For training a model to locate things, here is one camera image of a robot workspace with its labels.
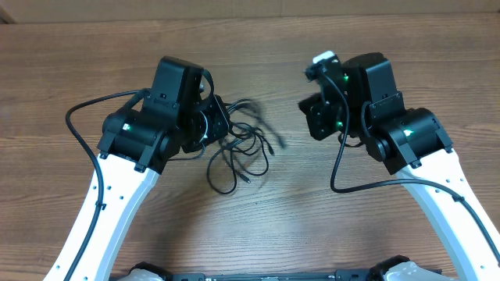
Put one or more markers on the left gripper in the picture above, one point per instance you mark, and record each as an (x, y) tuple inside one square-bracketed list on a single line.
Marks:
[(221, 123)]

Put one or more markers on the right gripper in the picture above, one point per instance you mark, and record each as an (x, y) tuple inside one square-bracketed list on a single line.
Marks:
[(314, 117)]

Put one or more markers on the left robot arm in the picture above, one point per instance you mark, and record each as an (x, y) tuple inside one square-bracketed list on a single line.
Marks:
[(137, 142)]

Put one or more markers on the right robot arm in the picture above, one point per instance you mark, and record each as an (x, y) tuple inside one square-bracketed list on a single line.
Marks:
[(359, 99)]

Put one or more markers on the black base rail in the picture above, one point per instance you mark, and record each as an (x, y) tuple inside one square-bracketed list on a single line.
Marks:
[(147, 271)]

